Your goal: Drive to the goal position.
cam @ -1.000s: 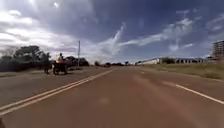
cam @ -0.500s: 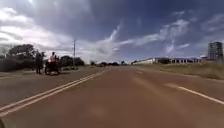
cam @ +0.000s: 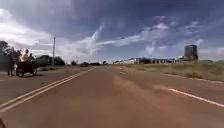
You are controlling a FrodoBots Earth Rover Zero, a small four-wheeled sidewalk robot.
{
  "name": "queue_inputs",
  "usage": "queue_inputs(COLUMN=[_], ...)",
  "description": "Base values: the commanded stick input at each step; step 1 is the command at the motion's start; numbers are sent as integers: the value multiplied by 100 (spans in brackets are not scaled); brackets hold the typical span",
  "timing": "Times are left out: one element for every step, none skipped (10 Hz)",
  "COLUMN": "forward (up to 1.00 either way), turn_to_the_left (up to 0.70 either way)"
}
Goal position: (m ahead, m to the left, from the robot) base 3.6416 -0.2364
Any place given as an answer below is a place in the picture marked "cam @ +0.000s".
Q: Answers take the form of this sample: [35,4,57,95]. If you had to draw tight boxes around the double yellow painted line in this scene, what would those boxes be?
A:
[0,66,98,114]

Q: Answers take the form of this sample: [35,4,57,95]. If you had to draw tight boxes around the white painted line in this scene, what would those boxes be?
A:
[118,68,224,109]

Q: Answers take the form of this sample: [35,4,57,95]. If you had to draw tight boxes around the motorcycle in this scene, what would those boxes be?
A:
[15,59,39,78]

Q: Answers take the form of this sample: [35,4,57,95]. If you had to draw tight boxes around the person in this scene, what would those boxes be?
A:
[6,54,16,77]
[20,48,31,64]

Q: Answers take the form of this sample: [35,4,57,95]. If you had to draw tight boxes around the pole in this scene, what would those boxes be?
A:
[51,36,57,67]

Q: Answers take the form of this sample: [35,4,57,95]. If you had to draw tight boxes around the dry grass verge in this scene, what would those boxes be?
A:
[115,62,224,83]

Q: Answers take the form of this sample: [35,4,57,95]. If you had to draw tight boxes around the tall unfinished building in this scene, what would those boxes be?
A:
[183,44,200,63]

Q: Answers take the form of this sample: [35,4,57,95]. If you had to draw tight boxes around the reddish asphalt road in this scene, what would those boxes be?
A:
[0,65,224,128]

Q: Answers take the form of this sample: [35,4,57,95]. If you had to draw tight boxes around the long low building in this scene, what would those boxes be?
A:
[113,57,178,65]

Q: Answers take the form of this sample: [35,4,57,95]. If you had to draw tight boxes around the row of trees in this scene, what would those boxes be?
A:
[0,40,67,71]

